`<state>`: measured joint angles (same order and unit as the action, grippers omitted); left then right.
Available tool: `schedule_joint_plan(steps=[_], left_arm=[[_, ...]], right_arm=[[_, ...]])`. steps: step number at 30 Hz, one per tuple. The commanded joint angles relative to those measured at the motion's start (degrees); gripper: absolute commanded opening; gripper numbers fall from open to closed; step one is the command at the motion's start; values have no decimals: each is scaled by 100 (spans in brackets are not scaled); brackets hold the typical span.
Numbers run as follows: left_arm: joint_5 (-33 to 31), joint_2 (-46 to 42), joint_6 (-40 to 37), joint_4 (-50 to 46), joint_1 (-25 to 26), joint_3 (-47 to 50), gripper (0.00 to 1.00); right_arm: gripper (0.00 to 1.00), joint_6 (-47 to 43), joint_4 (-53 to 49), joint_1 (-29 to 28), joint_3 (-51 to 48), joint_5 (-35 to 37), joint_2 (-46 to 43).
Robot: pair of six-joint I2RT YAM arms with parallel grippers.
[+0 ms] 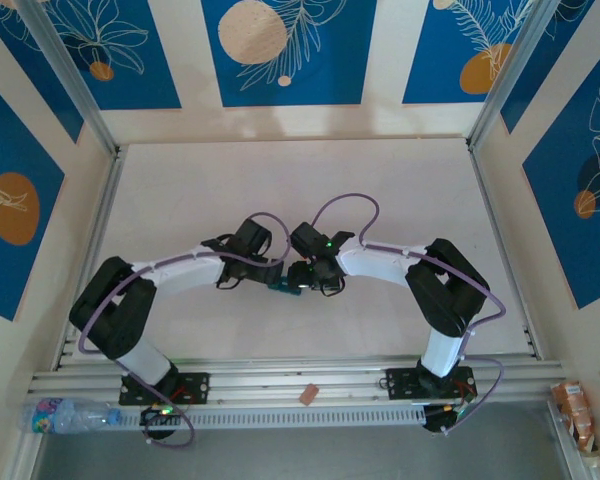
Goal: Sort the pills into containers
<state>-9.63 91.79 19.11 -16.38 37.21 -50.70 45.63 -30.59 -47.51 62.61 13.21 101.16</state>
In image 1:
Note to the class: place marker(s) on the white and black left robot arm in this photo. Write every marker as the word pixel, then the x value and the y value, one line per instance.
pixel 190 272

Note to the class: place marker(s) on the teal pill organizer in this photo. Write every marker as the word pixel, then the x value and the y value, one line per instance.
pixel 282 290

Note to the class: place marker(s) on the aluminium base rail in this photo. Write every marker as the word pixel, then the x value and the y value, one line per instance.
pixel 280 380

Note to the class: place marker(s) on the orange snack packet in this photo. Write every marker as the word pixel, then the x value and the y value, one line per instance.
pixel 575 410

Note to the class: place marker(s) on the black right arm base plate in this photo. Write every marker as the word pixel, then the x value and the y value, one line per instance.
pixel 400 385

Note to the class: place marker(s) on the black right electronics board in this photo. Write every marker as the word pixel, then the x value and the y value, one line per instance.
pixel 435 421

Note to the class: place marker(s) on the small brown block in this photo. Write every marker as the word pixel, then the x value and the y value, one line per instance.
pixel 307 395

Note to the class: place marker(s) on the clear plastic water bottle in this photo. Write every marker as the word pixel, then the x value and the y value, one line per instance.
pixel 70 417

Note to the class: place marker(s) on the aluminium floor rail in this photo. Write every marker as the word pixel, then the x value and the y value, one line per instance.
pixel 562 440
pixel 25 460

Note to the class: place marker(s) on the aluminium side rail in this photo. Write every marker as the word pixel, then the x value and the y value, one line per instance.
pixel 102 215
pixel 500 240

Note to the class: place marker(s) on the aluminium frame post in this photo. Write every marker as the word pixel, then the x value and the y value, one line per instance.
pixel 515 65
pixel 65 65

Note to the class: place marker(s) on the black electronics board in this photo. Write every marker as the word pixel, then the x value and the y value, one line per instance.
pixel 155 419
pixel 435 421

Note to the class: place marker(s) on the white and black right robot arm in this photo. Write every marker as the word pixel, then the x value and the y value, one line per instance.
pixel 375 265

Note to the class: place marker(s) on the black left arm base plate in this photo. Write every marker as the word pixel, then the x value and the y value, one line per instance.
pixel 197 387

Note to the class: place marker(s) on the black left electronics board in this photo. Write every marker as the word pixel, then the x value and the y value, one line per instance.
pixel 155 419

